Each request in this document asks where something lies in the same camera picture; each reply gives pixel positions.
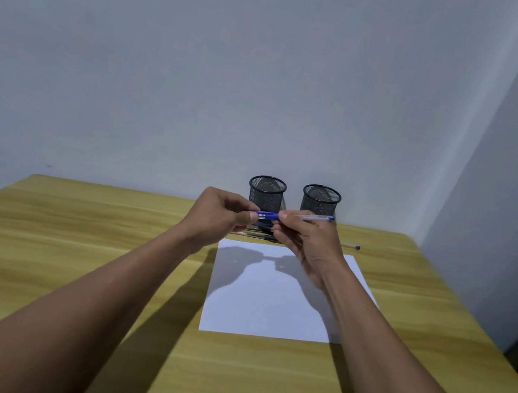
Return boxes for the person's right hand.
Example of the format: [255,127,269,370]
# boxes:
[263,205,358,296]

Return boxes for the white paper sheet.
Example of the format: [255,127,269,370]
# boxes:
[197,235,385,356]

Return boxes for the person's left hand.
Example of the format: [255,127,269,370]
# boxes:
[174,182,264,264]

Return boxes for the person's right forearm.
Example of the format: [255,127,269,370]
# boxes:
[306,260,518,393]

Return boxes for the black mesh pen cup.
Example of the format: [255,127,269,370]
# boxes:
[245,173,290,215]
[299,182,343,221]

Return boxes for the person's left forearm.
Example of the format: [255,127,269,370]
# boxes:
[0,203,200,393]

